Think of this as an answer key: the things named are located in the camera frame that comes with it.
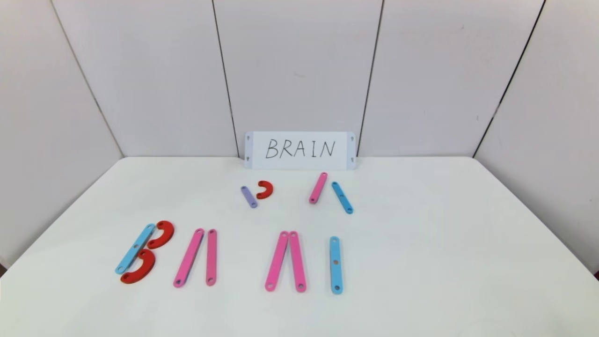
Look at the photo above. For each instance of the small red arc piece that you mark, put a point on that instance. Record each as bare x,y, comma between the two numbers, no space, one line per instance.
269,186

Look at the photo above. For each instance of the long pink bar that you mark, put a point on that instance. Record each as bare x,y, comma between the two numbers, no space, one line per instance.
211,257
297,262
277,260
189,257

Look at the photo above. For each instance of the white BRAIN sign card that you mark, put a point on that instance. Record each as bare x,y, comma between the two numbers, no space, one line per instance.
299,161

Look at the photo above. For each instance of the short pink bar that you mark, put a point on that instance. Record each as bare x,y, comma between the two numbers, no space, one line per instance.
318,187

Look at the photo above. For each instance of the short blue bar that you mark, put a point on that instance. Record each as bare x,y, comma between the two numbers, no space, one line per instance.
342,197

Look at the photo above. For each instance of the short purple bar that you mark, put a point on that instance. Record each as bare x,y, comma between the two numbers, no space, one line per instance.
249,197

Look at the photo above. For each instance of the long blue bar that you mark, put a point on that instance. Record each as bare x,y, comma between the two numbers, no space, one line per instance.
336,276
142,238

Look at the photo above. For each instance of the large red arc piece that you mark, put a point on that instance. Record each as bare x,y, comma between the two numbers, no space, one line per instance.
149,267
169,232

